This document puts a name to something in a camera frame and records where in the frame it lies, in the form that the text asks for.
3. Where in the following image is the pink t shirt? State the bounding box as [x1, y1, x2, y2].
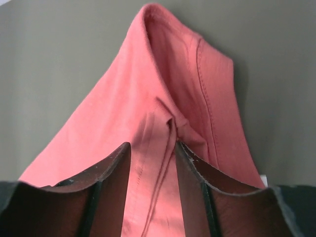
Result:
[20, 3, 263, 237]

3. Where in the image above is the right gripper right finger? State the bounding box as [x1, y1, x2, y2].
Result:
[175, 142, 316, 237]

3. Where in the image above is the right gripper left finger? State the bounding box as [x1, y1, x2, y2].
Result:
[0, 142, 131, 237]

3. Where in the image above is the white plastic basket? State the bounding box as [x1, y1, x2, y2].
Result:
[260, 175, 268, 187]

